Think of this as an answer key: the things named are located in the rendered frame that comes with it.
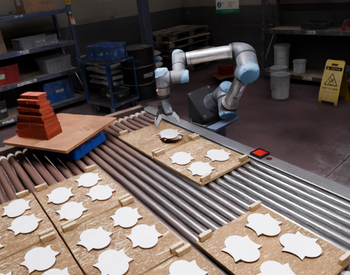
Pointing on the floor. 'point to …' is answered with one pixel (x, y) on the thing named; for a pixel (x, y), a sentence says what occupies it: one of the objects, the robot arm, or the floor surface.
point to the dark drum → (140, 72)
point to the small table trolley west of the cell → (98, 102)
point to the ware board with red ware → (224, 73)
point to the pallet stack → (181, 43)
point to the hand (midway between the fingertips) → (168, 126)
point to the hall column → (145, 24)
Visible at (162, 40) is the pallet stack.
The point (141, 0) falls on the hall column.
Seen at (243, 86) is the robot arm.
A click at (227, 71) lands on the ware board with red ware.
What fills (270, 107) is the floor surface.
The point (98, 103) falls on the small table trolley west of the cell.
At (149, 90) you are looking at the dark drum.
